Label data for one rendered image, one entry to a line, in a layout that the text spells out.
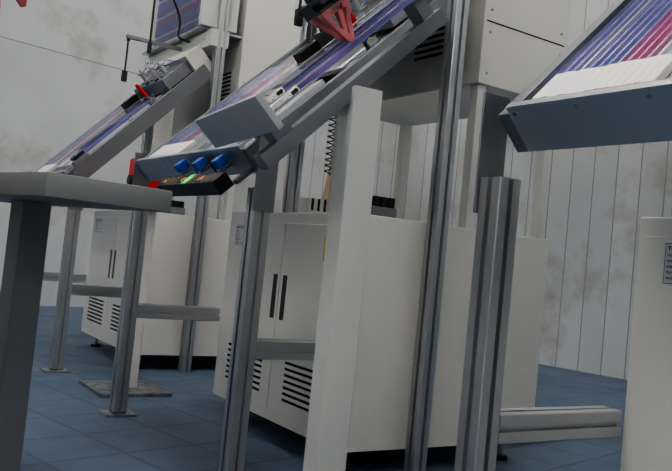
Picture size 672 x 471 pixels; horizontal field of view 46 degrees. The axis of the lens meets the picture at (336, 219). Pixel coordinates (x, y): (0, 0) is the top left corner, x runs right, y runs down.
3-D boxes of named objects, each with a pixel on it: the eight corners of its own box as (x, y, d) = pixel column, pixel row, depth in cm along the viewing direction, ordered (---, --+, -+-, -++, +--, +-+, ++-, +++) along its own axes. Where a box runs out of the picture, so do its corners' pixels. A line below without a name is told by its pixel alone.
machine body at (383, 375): (334, 479, 182) (360, 213, 185) (209, 413, 240) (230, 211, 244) (530, 463, 217) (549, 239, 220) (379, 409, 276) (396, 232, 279)
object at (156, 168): (255, 173, 172) (237, 146, 170) (149, 181, 227) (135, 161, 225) (259, 170, 173) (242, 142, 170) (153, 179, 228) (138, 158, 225)
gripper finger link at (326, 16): (353, 36, 153) (325, -5, 151) (370, 28, 146) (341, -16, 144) (328, 55, 151) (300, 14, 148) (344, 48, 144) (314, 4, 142)
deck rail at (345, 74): (260, 172, 170) (244, 149, 168) (255, 173, 172) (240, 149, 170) (459, 11, 201) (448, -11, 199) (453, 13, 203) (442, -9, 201)
